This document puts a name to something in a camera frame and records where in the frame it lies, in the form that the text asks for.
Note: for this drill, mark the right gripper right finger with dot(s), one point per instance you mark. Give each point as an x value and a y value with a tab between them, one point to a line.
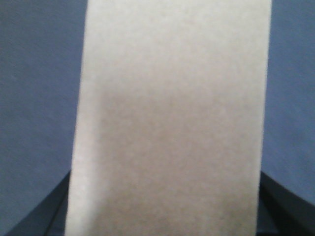
282	212

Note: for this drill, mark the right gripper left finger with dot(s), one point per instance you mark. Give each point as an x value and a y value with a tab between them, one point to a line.
33	204

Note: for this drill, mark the tall brown cardboard box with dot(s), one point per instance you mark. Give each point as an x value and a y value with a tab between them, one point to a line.
170	118

